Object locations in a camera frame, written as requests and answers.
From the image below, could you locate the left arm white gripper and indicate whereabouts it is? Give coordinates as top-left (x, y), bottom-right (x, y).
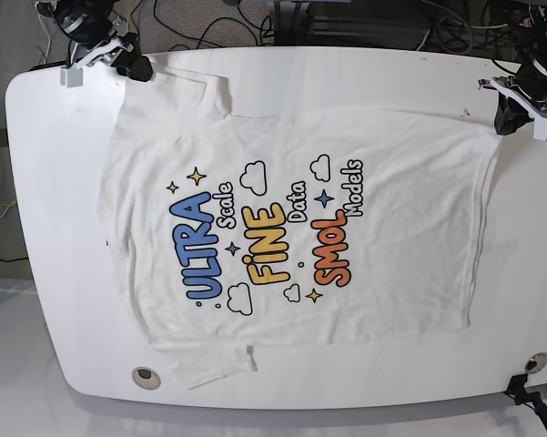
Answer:
top-left (478, 76), bottom-right (547, 141)

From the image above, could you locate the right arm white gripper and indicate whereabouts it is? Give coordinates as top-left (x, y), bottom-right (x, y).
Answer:
top-left (60, 36), bottom-right (153, 86)

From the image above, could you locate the white printed T-shirt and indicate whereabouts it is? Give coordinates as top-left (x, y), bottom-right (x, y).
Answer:
top-left (97, 69), bottom-right (501, 388)

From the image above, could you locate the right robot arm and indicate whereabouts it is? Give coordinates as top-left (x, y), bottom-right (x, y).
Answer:
top-left (35, 1), bottom-right (153, 88)

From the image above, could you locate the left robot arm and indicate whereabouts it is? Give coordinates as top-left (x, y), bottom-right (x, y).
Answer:
top-left (479, 1), bottom-right (547, 141)

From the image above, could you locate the right silver table grommet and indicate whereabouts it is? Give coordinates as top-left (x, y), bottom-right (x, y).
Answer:
top-left (524, 352), bottom-right (547, 374)

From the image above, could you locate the silver table grommet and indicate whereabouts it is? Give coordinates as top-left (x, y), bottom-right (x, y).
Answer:
top-left (131, 367), bottom-right (161, 391)
top-left (524, 352), bottom-right (547, 374)

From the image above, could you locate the left silver table grommet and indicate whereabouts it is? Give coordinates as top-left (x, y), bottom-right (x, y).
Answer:
top-left (131, 367), bottom-right (161, 391)

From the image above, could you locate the yellow floor cable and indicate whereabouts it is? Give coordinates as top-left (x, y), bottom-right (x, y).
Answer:
top-left (125, 0), bottom-right (142, 36)

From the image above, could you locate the white floor cable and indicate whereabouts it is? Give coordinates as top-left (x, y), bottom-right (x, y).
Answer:
top-left (35, 17), bottom-right (54, 65)

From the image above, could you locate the black aluminium frame base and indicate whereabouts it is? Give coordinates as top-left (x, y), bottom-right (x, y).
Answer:
top-left (266, 1), bottom-right (350, 46)

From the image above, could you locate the black table clamp with cable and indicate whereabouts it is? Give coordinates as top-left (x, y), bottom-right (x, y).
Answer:
top-left (503, 374), bottom-right (547, 432)

